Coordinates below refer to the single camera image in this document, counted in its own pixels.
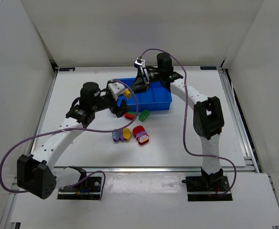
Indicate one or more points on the red green curved lego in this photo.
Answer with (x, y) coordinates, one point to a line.
(130, 115)

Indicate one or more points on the blue divided bin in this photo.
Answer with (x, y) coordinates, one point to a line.
(157, 98)

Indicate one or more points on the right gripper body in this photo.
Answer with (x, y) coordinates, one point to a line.
(145, 78)

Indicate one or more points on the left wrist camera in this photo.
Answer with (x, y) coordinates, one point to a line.
(116, 89)

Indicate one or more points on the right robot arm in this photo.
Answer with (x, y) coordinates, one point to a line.
(208, 118)

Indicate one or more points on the yellow rounded lego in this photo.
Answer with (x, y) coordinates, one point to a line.
(127, 134)

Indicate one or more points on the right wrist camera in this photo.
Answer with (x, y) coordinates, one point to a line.
(139, 63)

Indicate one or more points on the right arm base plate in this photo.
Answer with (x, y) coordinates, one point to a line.
(198, 190)

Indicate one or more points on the red flower lego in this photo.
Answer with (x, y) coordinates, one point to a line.
(143, 139)

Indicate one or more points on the purple flower lego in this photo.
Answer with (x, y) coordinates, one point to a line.
(120, 135)

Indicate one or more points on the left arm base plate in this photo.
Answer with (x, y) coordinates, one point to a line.
(91, 187)

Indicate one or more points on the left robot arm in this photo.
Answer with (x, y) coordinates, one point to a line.
(35, 172)

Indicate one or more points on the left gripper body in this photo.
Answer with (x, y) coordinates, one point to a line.
(115, 105)

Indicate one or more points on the purple paw lego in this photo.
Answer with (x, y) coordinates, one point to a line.
(116, 136)

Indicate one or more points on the green number two lego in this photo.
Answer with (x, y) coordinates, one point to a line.
(144, 115)

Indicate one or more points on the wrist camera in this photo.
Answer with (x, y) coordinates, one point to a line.
(139, 63)
(116, 89)

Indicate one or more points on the aluminium frame rail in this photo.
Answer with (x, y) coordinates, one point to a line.
(248, 168)

